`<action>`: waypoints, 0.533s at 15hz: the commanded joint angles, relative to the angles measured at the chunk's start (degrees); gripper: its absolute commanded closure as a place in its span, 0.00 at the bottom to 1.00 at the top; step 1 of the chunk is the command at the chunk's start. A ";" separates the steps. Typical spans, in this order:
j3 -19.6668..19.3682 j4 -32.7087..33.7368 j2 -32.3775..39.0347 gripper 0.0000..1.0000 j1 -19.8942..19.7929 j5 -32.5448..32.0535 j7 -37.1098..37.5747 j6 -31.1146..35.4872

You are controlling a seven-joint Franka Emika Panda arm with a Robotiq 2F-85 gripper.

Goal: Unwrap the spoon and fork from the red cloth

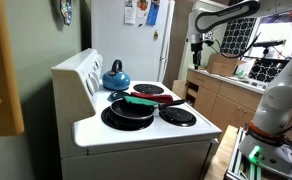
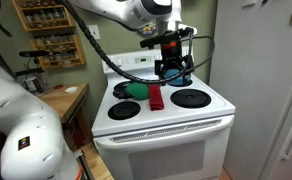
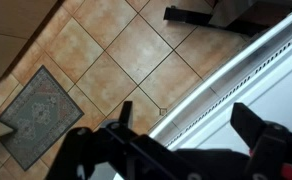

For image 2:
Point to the colourful decorative wall plate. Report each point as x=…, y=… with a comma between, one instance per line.
x=148, y=29

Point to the white refrigerator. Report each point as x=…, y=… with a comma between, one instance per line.
x=252, y=68

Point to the teal kettle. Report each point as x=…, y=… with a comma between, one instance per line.
x=182, y=81

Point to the wooden spice rack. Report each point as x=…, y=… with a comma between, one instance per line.
x=40, y=15
x=63, y=51

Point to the red cloth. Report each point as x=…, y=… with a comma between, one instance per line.
x=155, y=98

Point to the front left coil burner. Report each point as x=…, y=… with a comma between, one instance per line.
x=124, y=110

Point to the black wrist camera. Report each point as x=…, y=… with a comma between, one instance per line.
x=166, y=37

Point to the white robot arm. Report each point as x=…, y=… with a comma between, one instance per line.
x=35, y=148

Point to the small white dish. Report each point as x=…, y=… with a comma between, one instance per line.
x=72, y=89

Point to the wooden side table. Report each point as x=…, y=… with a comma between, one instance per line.
x=70, y=107

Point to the lower wooden spice rack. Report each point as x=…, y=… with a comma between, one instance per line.
x=63, y=51

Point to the front right coil burner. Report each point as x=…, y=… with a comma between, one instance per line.
x=190, y=98

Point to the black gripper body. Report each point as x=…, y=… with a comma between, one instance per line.
x=172, y=59

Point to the coil burner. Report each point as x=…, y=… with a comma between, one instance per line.
x=190, y=98
x=120, y=92
x=124, y=110

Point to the back left coil burner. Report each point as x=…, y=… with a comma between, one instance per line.
x=120, y=92

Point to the white wall light switch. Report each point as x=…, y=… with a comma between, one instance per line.
x=94, y=30

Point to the upper wooden spice rack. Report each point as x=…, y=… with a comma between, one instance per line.
x=40, y=15

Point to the white electric stove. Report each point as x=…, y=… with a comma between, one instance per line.
x=175, y=143

